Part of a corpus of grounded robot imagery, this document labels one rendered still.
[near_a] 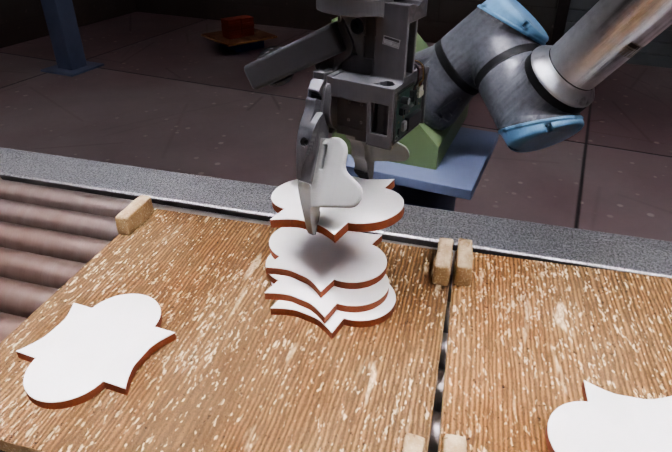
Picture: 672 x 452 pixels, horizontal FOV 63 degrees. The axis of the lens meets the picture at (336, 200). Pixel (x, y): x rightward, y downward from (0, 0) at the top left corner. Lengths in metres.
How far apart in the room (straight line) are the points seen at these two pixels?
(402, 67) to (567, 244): 0.40
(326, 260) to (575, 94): 0.46
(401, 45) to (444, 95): 0.54
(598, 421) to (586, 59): 0.49
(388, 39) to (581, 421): 0.34
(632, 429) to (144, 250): 0.53
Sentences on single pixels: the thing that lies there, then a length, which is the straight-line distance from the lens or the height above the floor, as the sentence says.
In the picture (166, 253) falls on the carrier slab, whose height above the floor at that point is 0.94.
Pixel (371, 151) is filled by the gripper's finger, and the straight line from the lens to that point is 0.56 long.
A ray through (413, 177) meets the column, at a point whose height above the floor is 0.87.
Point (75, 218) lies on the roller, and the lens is 0.83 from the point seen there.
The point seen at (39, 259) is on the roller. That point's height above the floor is 0.92.
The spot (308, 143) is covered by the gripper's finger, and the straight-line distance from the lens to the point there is 0.46.
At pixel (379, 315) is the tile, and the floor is 0.95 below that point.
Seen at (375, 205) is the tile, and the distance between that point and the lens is 0.53.
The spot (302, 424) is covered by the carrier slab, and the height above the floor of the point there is 0.94.
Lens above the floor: 1.32
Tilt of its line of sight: 30 degrees down
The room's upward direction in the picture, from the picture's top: straight up
